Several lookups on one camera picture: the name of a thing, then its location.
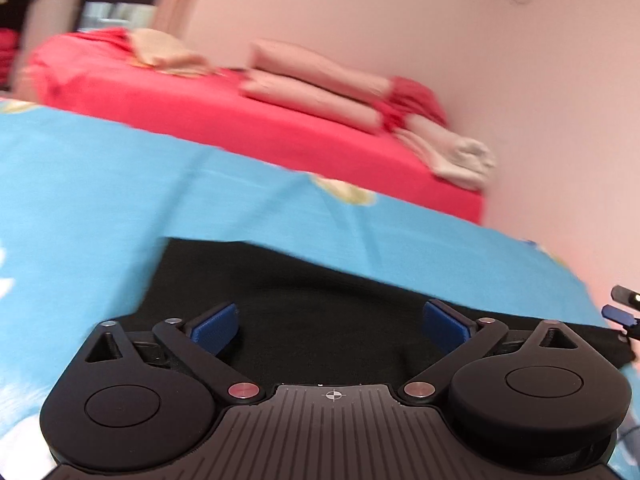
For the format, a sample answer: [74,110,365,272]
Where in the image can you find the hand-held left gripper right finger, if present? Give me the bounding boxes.
[398,299,583,404]

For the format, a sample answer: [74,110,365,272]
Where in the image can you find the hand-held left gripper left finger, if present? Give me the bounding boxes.
[82,301,265,403]

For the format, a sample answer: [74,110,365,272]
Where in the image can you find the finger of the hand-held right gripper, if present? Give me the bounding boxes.
[601,303,639,327]
[612,284,640,309]

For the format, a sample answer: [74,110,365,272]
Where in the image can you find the black pants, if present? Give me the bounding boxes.
[117,236,634,387]

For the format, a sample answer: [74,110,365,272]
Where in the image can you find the cream folded towel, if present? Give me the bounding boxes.
[394,119,498,192]

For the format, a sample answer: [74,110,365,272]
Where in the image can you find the blue floral bed sheet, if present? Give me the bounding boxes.
[0,97,640,480]

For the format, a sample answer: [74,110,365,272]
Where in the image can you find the red bed sheet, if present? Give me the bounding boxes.
[20,29,487,226]

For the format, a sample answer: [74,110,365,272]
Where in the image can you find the red ruffled cloth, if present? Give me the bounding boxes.
[371,76,450,134]

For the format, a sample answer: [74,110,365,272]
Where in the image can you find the pink folded cloth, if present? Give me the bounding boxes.
[239,39,397,135]

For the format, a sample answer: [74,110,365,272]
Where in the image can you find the beige crumpled cloth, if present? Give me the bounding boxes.
[129,27,213,77]

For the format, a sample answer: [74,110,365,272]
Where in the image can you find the pile of red clothes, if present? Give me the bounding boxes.
[0,29,22,93]

